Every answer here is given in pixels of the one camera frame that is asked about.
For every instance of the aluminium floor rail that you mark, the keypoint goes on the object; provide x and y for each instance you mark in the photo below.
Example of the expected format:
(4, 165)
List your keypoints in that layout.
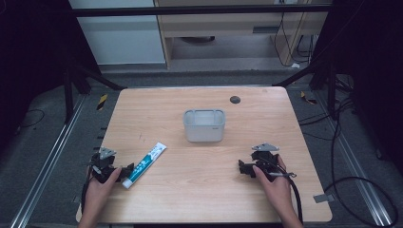
(358, 171)
(47, 161)

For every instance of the yellow and black tape strip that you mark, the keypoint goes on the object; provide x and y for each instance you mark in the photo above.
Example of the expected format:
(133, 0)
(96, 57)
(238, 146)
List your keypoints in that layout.
(102, 102)
(308, 98)

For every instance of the white cabinet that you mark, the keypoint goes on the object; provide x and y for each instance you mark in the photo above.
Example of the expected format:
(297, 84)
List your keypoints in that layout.
(122, 34)

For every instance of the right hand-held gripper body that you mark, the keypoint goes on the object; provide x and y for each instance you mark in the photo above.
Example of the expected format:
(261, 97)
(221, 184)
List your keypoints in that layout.
(265, 161)

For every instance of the person's right hand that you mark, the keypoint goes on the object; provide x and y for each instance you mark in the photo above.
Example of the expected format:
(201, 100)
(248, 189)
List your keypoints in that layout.
(275, 187)

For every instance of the person's left hand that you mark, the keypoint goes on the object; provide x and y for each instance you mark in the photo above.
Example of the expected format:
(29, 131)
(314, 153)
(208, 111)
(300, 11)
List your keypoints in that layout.
(100, 187)

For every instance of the black horizontal frame bar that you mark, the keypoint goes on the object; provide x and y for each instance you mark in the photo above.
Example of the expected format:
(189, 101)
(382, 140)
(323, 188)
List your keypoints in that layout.
(190, 10)

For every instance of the grey tape piece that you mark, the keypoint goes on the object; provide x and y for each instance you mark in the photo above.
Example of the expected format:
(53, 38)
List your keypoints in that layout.
(323, 198)

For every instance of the grey round table grommet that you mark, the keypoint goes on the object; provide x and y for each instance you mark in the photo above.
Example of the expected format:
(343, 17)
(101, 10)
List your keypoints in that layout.
(235, 100)

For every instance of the black curtain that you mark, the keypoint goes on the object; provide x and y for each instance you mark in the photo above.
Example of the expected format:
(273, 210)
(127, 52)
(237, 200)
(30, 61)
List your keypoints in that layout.
(374, 69)
(31, 57)

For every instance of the white plug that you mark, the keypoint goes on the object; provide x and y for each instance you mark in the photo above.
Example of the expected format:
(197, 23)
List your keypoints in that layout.
(295, 65)

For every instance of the white and teal toothpaste tube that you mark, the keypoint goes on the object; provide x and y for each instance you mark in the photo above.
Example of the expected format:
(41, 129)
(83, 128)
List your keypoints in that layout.
(144, 165)

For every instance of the grey plastic storage box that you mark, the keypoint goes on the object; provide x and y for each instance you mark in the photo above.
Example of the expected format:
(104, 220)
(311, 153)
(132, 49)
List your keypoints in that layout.
(204, 125)

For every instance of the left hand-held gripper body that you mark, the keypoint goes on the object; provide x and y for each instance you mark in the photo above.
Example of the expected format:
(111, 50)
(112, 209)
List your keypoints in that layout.
(102, 164)

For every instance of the black metal stand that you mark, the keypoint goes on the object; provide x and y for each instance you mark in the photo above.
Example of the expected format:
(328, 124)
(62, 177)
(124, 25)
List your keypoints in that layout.
(331, 88)
(68, 95)

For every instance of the light wooden desk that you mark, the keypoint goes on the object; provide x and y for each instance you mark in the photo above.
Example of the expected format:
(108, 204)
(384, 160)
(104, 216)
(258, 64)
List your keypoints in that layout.
(221, 25)

